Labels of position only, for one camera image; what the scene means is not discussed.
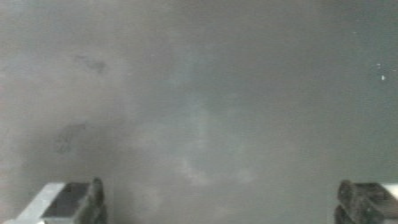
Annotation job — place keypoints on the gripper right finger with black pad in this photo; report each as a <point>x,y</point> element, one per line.
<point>367,203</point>

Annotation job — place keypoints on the white drawer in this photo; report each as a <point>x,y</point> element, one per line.
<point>213,101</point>

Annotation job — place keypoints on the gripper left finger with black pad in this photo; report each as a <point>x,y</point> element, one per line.
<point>67,203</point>

